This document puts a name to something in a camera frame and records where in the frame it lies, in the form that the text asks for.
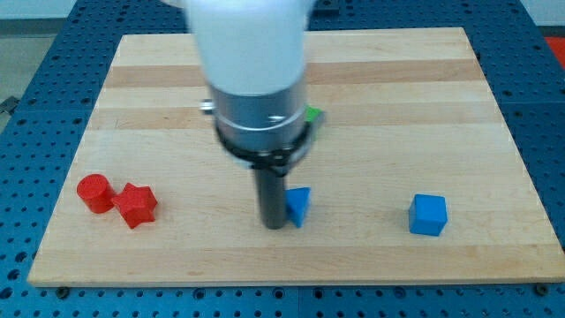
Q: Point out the red cylinder block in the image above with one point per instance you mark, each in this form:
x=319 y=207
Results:
x=96 y=192

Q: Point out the red star block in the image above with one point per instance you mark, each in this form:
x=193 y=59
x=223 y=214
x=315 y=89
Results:
x=136 y=204

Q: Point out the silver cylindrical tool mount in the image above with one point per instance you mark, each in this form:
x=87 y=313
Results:
x=265 y=132

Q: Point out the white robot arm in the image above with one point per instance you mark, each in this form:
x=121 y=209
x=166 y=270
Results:
x=252 y=55

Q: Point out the blue cube block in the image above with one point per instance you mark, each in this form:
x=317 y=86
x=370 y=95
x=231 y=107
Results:
x=428 y=215

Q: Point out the green block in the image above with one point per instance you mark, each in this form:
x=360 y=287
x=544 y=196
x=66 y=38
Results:
x=313 y=115

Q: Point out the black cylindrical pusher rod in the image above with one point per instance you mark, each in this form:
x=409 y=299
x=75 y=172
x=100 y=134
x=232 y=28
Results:
x=271 y=192

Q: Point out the wooden board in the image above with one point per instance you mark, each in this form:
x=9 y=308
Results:
x=414 y=177

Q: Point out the blue triangular block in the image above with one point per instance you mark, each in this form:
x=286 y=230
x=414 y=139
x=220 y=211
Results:
x=297 y=204

